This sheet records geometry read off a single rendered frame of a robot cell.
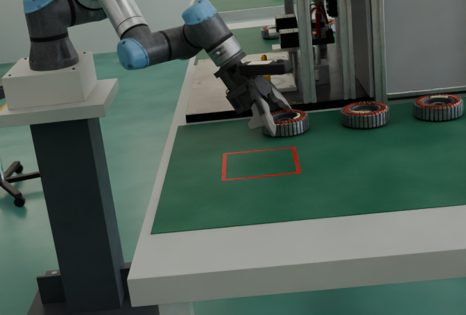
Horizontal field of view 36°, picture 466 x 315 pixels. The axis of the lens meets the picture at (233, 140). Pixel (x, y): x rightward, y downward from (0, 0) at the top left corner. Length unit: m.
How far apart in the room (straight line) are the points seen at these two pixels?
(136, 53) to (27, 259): 1.52
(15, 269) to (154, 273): 1.86
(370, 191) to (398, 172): 0.10
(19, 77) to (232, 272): 1.27
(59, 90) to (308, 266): 1.28
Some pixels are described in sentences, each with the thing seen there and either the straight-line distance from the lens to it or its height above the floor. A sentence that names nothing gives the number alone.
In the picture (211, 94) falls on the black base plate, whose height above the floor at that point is 0.77.
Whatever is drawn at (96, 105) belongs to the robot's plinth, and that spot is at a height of 0.74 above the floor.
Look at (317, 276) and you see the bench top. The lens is 1.13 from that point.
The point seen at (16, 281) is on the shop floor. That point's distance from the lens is 2.88.
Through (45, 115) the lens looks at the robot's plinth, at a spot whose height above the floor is 0.73.
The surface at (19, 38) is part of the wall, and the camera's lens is 7.10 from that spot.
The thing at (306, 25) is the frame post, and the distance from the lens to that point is 1.79.
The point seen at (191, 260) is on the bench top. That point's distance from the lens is 1.16.
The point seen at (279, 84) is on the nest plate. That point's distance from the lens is 1.99.
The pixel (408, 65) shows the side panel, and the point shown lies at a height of 0.84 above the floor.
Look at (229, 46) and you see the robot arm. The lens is 1.66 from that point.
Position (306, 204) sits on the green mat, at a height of 0.75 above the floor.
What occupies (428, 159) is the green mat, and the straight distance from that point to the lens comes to 1.48.
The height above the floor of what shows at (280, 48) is 0.88.
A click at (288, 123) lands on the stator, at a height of 0.78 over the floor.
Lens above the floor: 1.29
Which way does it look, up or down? 19 degrees down
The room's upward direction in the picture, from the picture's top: 6 degrees counter-clockwise
